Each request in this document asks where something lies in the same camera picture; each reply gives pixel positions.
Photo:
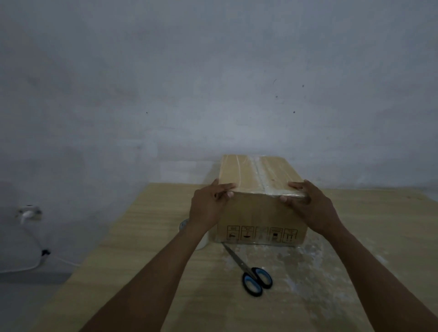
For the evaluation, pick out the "person's right hand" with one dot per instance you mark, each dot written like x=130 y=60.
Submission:
x=314 y=208

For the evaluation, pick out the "person's left hand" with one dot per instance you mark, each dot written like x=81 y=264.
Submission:
x=207 y=208

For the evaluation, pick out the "clear tape roll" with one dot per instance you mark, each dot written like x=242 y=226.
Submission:
x=202 y=243

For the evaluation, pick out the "brown cardboard box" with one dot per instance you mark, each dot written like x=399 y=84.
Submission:
x=260 y=219

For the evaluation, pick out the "person's left forearm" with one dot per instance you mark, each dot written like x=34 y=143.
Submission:
x=143 y=290

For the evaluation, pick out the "person's right forearm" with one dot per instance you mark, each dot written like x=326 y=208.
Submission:
x=383 y=284

